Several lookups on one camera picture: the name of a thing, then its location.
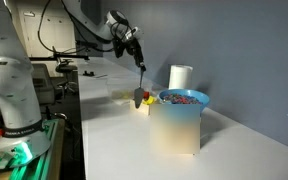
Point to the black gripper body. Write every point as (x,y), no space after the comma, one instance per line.
(134,48)

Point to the silver cake knife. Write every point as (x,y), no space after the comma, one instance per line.
(138,96)

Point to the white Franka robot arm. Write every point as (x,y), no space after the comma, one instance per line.
(12,86)

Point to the small black counter object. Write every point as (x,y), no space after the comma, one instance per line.
(89,73)

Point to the clear plastic container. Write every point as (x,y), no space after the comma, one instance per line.
(125,87)

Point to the red toy block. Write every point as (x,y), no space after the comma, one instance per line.
(146,95)

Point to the yellow toy block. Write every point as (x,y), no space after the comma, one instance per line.
(150,100)

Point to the white paper towel roll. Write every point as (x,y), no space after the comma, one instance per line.
(180,76)

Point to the colourful beads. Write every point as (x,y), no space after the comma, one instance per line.
(182,99)

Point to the blue plastic bowl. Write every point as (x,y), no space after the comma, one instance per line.
(197,97)

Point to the wooden shape sorter box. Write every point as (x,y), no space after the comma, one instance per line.
(175,130)

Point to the black office stool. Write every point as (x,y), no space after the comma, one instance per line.
(66,71)

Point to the grey office chair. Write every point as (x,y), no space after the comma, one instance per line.
(44,85)

